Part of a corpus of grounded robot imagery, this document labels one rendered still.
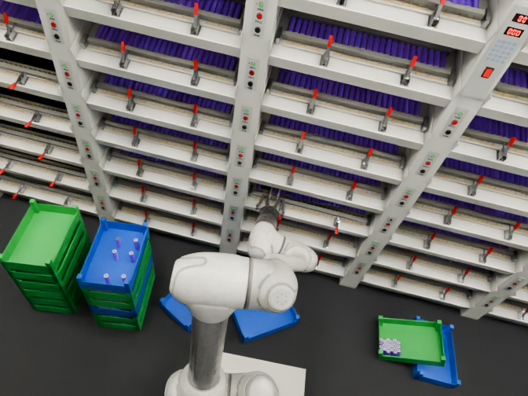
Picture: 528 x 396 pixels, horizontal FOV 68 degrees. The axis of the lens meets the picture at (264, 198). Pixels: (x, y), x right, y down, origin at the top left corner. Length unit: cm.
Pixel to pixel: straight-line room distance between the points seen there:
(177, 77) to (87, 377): 135
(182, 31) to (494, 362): 217
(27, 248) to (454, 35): 175
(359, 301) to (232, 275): 140
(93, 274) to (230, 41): 107
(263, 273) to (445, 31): 85
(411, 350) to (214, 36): 171
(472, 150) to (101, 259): 152
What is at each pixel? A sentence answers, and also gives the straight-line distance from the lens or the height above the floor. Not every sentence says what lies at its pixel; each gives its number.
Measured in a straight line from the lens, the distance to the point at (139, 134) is 184.
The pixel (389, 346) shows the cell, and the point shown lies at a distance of 214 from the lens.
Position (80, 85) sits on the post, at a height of 95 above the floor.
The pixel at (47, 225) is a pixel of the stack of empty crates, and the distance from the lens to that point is 196.
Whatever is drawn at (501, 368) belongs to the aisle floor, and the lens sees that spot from 252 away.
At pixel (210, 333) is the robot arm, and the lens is 113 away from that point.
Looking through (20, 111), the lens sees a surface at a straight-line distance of 207.
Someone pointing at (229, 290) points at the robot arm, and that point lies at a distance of 96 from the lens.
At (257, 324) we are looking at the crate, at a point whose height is 0.
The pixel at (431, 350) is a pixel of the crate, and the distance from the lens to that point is 222.
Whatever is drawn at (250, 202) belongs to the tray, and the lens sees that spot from 185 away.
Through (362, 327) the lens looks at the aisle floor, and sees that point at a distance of 222.
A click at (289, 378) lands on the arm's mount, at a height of 24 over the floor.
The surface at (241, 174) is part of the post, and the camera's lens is 170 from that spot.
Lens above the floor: 191
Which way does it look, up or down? 49 degrees down
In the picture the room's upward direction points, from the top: 13 degrees clockwise
